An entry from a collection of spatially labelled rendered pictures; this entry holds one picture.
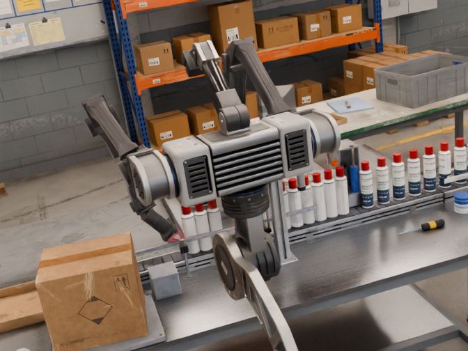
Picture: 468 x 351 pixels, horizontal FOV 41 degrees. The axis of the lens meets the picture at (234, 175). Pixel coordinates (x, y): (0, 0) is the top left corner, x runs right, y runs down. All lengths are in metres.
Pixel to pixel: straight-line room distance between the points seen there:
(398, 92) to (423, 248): 2.07
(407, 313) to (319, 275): 0.95
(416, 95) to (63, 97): 3.74
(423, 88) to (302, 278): 2.30
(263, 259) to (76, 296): 0.61
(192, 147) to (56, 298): 0.71
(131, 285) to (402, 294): 1.70
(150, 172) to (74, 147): 5.22
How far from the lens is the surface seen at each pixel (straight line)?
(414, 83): 4.29
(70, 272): 2.03
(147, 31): 6.79
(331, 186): 2.57
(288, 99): 2.28
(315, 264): 2.40
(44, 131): 6.74
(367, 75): 6.47
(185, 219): 2.42
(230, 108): 1.68
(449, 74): 4.49
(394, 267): 2.36
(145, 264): 2.49
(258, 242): 1.78
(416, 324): 3.13
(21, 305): 2.54
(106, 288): 2.03
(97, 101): 2.10
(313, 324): 3.14
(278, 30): 6.51
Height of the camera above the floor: 2.02
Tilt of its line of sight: 21 degrees down
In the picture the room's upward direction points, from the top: 8 degrees counter-clockwise
